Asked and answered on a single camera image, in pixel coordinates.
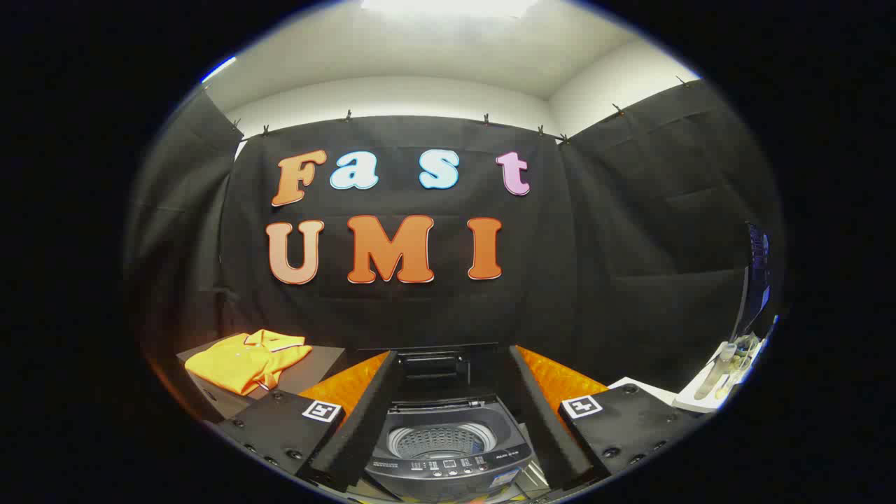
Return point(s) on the ceiling light panel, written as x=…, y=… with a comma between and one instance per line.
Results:
x=448, y=5

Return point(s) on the black backdrop cloth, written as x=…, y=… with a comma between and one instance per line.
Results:
x=595, y=245

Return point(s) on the white table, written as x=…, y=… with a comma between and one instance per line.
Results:
x=693, y=402

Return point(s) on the orange polo shirt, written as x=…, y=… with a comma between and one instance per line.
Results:
x=245, y=360

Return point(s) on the grey box stand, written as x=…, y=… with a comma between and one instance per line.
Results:
x=315, y=364

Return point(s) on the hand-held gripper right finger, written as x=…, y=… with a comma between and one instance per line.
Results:
x=546, y=420

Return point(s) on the dark monitor screen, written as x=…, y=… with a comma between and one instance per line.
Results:
x=756, y=280

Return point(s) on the dark grey washing machine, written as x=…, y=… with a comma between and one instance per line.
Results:
x=448, y=458

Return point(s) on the clear plastic bottle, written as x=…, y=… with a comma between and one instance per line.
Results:
x=721, y=371

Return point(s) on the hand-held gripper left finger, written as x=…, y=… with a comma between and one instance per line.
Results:
x=364, y=420

